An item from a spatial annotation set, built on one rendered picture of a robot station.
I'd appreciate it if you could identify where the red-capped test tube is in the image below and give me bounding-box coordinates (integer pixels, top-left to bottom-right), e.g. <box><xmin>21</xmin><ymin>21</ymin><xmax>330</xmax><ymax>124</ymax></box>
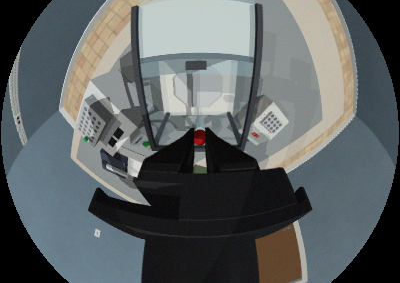
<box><xmin>194</xmin><ymin>113</ymin><xmax>206</xmax><ymax>145</ymax></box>

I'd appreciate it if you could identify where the white block with round holes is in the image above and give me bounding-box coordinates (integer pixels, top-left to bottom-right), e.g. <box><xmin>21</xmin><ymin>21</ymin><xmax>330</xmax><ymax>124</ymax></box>
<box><xmin>247</xmin><ymin>95</ymin><xmax>289</xmax><ymax>145</ymax></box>

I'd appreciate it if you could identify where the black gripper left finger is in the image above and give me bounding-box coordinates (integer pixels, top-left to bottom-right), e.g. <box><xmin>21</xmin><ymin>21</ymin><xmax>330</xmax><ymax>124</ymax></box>
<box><xmin>140</xmin><ymin>128</ymin><xmax>195</xmax><ymax>173</ymax></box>

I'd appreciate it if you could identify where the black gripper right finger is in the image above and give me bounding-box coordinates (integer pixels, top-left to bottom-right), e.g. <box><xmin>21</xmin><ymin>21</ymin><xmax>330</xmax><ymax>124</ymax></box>
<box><xmin>205</xmin><ymin>128</ymin><xmax>260</xmax><ymax>173</ymax></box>

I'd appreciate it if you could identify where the grey bench mat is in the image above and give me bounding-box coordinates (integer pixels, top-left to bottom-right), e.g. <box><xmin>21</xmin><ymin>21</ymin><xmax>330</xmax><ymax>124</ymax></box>
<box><xmin>76</xmin><ymin>0</ymin><xmax>323</xmax><ymax>205</ymax></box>

